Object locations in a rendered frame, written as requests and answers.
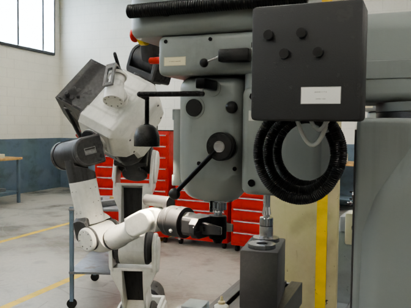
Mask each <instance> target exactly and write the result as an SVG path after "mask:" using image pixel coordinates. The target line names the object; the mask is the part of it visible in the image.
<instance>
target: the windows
mask: <svg viewBox="0 0 411 308"><path fill-rule="evenodd" d="M0 45H4V46H10V47H13V48H19V49H23V50H28V51H34V52H38V53H43V54H49V55H52V56H55V0H0Z"/></svg>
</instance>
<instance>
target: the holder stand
mask: <svg viewBox="0 0 411 308"><path fill-rule="evenodd" d="M285 245H286V240H285V239H284V238H279V237H278V236H276V235H273V238H260V237H259V235H255V236H252V237H251V238H250V239H249V241H248V242H247V243H246V245H244V247H243V248H242V249H241V250H240V299H239V307H240V308H278V306H279V304H280V301H281V298H282V295H283V293H284V277H285Z"/></svg>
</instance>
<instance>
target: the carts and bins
mask: <svg viewBox="0 0 411 308"><path fill-rule="evenodd" d="M100 198H101V202H102V208H103V211H119V209H118V207H117V205H116V202H115V200H114V197H113V196H100ZM68 210H69V272H68V273H69V279H70V299H69V300H68V301H67V307H68V308H75V307H76V305H77V301H76V299H74V274H91V279H92V280H93V281H97V280H98V279H99V274H100V275H111V272H110V269H109V251H108V252H95V251H91V252H90V253H88V255H87V256H85V257H84V258H83V259H82V260H81V261H80V262H79V263H78V264H77V265H75V266H74V226H73V222H74V207H73V206H72V207H69V209H68Z"/></svg>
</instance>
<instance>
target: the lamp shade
mask: <svg viewBox="0 0 411 308"><path fill-rule="evenodd" d="M134 146H135V147H159V146H160V135H159V133H158V129H157V128H156V127H154V126H153V125H150V124H144V125H140V126H139V127H137V129H136V131H135V135H134Z"/></svg>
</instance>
